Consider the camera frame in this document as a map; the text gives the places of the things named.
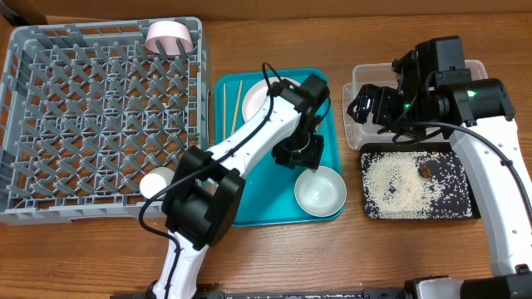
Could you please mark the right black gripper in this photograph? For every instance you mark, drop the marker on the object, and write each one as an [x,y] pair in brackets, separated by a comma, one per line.
[372,105]

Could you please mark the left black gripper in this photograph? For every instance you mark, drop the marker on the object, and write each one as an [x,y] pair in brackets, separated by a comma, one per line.
[313,157]

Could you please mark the grey ceramic bowl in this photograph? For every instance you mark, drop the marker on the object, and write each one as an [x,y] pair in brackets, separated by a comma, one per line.
[321,194]

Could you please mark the white paper cup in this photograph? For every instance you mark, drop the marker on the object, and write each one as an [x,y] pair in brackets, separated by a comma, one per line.
[156,180]

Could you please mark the pink small bowl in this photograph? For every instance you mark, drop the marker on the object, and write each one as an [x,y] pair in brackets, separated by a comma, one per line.
[174,38]

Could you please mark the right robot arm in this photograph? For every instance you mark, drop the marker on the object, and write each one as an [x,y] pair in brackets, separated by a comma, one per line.
[478,119]

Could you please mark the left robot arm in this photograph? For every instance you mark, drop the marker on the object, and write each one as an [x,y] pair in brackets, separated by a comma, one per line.
[202,200]

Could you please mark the clear plastic waste bin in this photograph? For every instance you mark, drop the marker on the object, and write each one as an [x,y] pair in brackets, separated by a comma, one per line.
[381,75]

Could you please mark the black rectangular tray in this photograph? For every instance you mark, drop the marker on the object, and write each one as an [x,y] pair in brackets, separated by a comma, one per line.
[415,182]

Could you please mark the spilled rice grains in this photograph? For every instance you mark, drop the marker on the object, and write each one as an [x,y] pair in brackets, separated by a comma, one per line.
[399,187]

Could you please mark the large white round plate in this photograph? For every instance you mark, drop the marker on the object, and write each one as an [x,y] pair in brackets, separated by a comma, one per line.
[256,100]

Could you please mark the right wooden chopstick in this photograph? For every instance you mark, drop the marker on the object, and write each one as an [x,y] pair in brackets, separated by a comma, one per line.
[236,109]

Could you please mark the grey plastic dish rack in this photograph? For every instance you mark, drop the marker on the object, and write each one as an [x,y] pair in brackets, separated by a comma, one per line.
[87,110]

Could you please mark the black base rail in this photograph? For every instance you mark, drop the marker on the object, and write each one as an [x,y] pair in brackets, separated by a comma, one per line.
[367,293]

